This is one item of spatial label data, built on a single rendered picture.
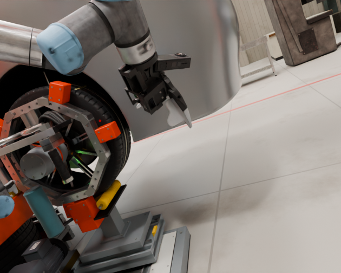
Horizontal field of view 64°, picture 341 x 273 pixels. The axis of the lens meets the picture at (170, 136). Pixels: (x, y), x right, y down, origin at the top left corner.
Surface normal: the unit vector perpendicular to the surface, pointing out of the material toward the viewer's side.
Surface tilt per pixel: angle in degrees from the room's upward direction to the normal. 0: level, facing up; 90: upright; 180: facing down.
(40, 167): 90
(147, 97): 118
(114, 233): 90
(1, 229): 90
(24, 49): 111
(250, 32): 90
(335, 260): 0
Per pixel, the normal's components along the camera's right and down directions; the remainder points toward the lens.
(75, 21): 0.10, -0.33
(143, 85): 0.69, 0.39
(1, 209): 0.56, -0.03
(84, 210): -0.13, 0.29
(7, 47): 0.33, 0.47
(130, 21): 0.57, 0.57
